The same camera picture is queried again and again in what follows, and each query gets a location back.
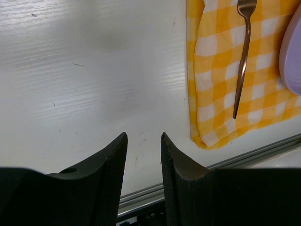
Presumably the yellow white checkered cloth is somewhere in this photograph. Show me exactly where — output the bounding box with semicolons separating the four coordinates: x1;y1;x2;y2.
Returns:
186;0;301;149

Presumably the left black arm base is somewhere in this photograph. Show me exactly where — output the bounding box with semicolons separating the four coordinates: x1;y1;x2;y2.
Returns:
116;207;167;226

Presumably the purple plastic plate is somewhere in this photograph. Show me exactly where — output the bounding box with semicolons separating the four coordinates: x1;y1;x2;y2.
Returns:
279;7;301;95

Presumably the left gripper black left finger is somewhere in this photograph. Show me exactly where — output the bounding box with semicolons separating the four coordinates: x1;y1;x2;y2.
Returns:
0;133;128;226

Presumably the aluminium front rail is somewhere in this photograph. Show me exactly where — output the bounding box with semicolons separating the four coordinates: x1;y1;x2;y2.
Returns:
117;134;301;222

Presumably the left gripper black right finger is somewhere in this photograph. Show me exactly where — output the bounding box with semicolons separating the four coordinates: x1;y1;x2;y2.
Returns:
161;134;301;226

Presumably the copper fork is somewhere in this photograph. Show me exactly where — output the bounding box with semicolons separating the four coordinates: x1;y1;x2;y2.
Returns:
233;0;257;119

